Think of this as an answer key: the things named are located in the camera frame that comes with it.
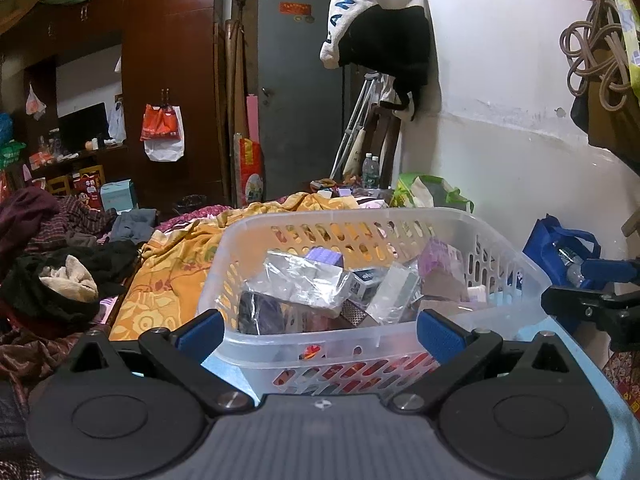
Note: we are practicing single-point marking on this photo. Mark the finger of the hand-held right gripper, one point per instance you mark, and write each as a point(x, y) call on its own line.
point(612, 270)
point(620, 317)

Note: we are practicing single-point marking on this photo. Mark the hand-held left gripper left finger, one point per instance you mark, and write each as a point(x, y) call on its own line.
point(200, 332)

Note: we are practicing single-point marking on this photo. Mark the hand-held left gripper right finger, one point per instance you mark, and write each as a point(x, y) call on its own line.
point(440, 335)

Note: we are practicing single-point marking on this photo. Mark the clear plastic basket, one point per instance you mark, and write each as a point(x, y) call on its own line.
point(505, 265)

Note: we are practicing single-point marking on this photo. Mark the clear plastic bag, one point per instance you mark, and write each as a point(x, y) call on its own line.
point(300, 280)

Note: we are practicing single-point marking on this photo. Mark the brown box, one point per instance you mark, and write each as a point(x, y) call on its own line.
point(445, 287)

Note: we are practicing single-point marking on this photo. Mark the clear wrapped box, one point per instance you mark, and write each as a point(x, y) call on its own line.
point(395, 295)

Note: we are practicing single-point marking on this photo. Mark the red patterned cloth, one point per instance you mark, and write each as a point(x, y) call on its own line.
point(625, 380)

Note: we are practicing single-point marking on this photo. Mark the orange patterned blanket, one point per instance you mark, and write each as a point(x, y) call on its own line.
point(170, 270)

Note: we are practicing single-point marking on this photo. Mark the blue tote bag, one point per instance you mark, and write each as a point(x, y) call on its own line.
point(542, 245)

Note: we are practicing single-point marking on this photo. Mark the pink packet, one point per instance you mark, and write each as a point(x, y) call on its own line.
point(440, 260)

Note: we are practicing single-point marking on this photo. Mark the small dotted side box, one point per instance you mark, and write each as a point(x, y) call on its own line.
point(354, 315)

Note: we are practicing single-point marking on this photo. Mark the white and blue box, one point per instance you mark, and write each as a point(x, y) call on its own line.
point(367, 282)

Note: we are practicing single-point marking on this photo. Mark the grey clothing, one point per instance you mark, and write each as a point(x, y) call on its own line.
point(132, 225)

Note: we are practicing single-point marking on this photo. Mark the black mesh waste basket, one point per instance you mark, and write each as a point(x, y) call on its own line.
point(189, 205)

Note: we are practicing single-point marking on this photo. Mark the brown hanging bag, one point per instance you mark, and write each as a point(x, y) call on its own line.
point(610, 130)

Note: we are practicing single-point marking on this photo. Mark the beige cloth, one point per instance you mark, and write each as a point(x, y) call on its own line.
point(70, 280)

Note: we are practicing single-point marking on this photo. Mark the green and white bag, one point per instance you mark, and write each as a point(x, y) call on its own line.
point(430, 192)

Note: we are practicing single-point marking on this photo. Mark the teal box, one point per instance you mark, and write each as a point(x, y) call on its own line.
point(119, 197)

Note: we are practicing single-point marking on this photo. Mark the brown plaid cloth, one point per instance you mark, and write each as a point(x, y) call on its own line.
point(35, 355)

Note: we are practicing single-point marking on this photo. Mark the red printed sack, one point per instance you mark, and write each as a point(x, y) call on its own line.
point(248, 170)

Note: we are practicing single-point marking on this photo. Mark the clutter of small packets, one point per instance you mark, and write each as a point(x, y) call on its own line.
point(345, 191)

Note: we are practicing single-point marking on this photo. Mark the black clothing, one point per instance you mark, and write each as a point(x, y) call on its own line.
point(30, 295)

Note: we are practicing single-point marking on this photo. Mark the clear water bottle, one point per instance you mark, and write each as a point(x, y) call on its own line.
point(367, 170)
point(376, 172)

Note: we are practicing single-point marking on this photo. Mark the yellow crate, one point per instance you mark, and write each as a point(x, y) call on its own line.
point(90, 180)

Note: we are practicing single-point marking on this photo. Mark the maroon clothing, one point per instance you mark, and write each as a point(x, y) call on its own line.
point(35, 210)

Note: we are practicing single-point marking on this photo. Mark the red and white plastic bag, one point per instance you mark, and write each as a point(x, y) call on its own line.
point(161, 130)

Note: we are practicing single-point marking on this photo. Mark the pink roll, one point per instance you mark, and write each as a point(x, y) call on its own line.
point(253, 117)

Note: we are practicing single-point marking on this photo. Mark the small white plastic bag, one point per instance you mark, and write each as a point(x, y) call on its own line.
point(117, 122)

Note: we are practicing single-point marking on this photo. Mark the metal crutches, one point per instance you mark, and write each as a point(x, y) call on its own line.
point(352, 125)

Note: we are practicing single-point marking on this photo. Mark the black television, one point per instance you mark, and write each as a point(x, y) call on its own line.
point(82, 127)

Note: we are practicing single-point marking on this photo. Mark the grey door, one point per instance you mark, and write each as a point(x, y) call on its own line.
point(300, 100)

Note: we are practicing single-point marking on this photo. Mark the green plastic basket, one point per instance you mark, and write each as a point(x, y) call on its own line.
point(11, 154)

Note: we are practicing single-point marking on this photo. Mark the wooden planks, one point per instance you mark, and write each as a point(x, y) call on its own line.
point(240, 60)

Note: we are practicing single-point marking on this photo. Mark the blue plastic bag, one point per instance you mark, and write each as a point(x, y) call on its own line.
point(5, 127)

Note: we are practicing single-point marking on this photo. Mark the white hanging plastic bag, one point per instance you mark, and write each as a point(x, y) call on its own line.
point(35, 102)

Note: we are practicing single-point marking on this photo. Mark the black hanging garment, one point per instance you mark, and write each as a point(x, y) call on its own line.
point(395, 40)

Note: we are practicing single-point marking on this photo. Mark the brown wooden wardrobe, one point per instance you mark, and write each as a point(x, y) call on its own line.
point(165, 35)

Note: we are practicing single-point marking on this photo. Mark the white cloth with blue letters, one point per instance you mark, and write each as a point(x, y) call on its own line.
point(350, 0)

